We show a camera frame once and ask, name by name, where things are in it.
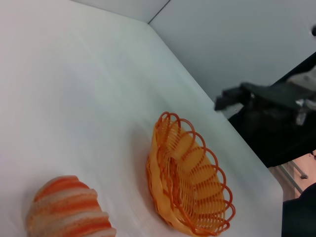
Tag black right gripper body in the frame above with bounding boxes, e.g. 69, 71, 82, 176
240, 82, 316, 117

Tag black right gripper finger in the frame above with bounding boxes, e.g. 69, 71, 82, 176
214, 95, 245, 111
221, 83, 250, 99

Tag orange woven plastic basket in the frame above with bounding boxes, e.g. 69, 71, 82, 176
145, 111, 237, 237

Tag orange white striped bread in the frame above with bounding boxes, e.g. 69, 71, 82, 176
26, 175, 117, 237

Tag dark robot base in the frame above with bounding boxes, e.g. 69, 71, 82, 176
282, 182, 316, 237

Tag black fabric cover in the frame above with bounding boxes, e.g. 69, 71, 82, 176
228, 51, 316, 169

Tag metal frame legs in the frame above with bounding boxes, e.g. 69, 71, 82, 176
278, 158, 308, 194

